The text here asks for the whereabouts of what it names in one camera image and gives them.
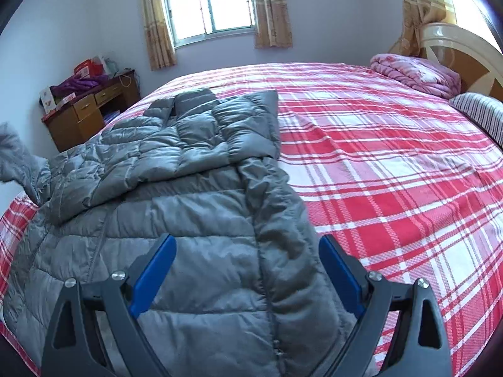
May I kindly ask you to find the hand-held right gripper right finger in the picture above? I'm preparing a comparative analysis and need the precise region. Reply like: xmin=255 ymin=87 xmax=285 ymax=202
xmin=318 ymin=235 xmax=462 ymax=377

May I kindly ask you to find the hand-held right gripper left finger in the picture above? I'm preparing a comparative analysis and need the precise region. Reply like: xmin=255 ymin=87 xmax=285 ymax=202
xmin=39 ymin=233 xmax=177 ymax=377

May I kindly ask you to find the grey down jacket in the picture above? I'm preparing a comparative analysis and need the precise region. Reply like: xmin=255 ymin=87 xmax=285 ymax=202
xmin=0 ymin=88 xmax=368 ymax=377

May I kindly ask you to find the red plaid bed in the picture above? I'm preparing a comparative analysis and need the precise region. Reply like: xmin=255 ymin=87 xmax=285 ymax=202
xmin=0 ymin=62 xmax=503 ymax=377

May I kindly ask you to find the wooden desk with drawers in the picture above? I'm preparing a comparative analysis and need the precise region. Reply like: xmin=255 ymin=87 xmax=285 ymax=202
xmin=41 ymin=70 xmax=141 ymax=153

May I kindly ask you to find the purple cloth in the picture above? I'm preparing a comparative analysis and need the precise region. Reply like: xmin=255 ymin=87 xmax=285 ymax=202
xmin=50 ymin=75 xmax=107 ymax=99

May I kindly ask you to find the white printed box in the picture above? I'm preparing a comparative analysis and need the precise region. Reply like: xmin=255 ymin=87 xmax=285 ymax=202
xmin=39 ymin=86 xmax=58 ymax=115

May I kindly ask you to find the striped pillow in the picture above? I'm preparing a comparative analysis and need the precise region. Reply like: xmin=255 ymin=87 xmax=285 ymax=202
xmin=449 ymin=92 xmax=503 ymax=148

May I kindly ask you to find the pink folded quilt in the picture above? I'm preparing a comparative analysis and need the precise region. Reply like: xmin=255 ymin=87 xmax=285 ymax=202
xmin=370 ymin=53 xmax=462 ymax=100

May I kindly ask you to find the red cardboard box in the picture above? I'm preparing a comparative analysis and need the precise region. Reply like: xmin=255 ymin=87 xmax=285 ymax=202
xmin=74 ymin=58 xmax=103 ymax=79

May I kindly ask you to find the beige patterned curtain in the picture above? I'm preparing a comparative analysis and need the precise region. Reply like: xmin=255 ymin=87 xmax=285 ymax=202
xmin=249 ymin=0 xmax=293 ymax=50
xmin=141 ymin=0 xmax=177 ymax=71

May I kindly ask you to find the cream wooden headboard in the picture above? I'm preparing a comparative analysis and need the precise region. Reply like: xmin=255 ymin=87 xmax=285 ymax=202
xmin=418 ymin=23 xmax=503 ymax=103

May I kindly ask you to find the sliding glass window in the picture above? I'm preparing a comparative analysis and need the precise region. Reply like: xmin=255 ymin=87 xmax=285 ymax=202
xmin=157 ymin=0 xmax=260 ymax=50

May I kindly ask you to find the yellow floral curtain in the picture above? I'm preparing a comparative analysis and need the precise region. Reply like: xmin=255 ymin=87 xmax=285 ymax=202
xmin=387 ymin=0 xmax=458 ymax=57

